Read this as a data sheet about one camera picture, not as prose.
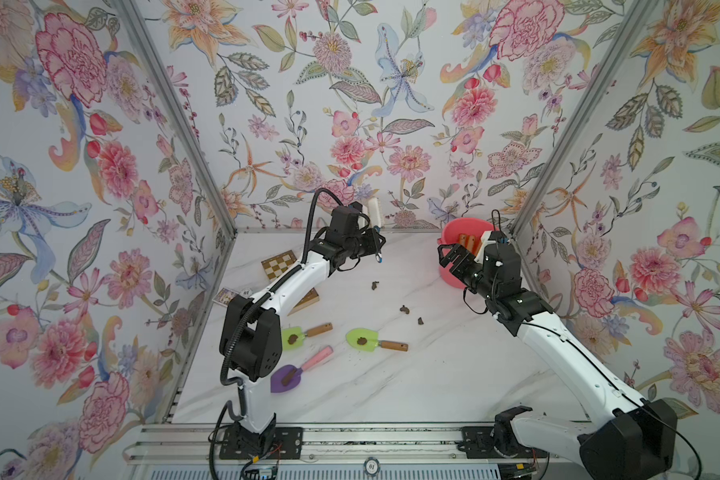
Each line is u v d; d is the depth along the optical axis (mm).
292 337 924
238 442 730
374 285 1041
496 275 571
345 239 691
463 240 1037
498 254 561
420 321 955
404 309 981
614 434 383
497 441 679
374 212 851
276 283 534
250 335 486
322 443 762
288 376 842
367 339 924
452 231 1006
